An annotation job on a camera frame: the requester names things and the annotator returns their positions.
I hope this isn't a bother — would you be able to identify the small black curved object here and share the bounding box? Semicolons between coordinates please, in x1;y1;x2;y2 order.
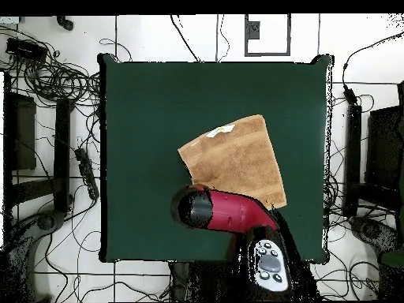
54;14;75;32

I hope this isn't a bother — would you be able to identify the grey square floor frame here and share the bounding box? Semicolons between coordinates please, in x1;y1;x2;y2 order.
244;13;292;58

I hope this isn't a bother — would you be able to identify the black metal stand frame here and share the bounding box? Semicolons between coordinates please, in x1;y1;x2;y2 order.
342;80;404;222
2;71;76;216

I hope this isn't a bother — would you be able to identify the tan terry towel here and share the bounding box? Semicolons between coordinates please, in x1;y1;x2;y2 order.
177;114;288;211

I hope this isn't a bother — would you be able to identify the dark tripod base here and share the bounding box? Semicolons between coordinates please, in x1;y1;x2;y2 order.
348;215;404;253
6;208;68;302

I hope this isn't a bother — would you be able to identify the dark green tablecloth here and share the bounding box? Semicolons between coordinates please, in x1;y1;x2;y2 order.
97;53;335;264

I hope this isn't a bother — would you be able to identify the black adapter box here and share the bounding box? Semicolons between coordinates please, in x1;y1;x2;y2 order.
5;36;49;63

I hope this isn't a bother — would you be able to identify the long black floor cable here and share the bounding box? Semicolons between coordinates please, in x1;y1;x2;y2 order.
170;14;203;63

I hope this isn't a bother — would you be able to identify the long black power strip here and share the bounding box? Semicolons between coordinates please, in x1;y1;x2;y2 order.
74;147;101;201

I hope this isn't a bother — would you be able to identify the black cable tangle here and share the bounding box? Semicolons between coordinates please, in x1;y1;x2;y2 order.
0;24;102;108

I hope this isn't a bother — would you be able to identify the black cable with plug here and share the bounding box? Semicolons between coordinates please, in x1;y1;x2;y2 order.
341;31;404;107

